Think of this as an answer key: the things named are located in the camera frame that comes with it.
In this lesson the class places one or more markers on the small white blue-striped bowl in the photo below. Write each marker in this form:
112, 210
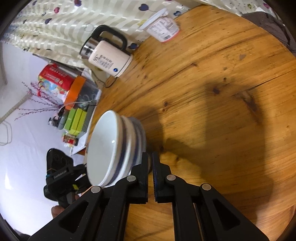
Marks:
129, 145

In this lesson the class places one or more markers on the lime green box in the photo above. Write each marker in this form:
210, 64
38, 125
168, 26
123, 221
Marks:
78, 122

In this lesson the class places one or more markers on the red label jar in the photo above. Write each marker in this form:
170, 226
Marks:
70, 140

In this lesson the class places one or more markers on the chevron pattern tray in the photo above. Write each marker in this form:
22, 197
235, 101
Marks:
88, 118

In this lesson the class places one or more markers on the white side shelf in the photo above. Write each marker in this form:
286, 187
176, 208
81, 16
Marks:
83, 135

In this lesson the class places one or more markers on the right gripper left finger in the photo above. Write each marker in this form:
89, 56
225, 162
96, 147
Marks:
100, 213

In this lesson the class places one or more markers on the red snack package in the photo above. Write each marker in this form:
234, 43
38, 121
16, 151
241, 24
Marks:
57, 76

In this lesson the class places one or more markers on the heart pattern curtain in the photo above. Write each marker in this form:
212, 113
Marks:
57, 29

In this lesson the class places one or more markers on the grey glasses case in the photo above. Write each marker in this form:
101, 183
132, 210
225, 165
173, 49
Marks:
63, 120

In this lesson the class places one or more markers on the dark green box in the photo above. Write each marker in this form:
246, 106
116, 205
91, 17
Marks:
69, 120

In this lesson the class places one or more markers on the white electric kettle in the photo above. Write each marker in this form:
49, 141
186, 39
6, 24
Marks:
105, 54

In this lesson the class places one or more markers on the orange lid storage bin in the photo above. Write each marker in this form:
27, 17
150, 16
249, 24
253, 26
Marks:
82, 93

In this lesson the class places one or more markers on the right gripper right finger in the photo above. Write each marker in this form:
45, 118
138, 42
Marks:
200, 212

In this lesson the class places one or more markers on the purple dried branches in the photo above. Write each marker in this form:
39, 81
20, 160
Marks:
45, 101

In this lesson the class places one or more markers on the left hand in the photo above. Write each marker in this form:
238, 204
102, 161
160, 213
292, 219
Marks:
56, 210

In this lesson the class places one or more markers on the large white blue-striped bowl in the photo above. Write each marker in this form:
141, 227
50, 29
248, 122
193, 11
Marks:
104, 149

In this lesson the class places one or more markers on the dark checkered cloth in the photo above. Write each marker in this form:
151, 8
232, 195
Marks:
274, 27

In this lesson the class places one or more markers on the white plastic tub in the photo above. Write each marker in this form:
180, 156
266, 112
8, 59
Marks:
161, 26

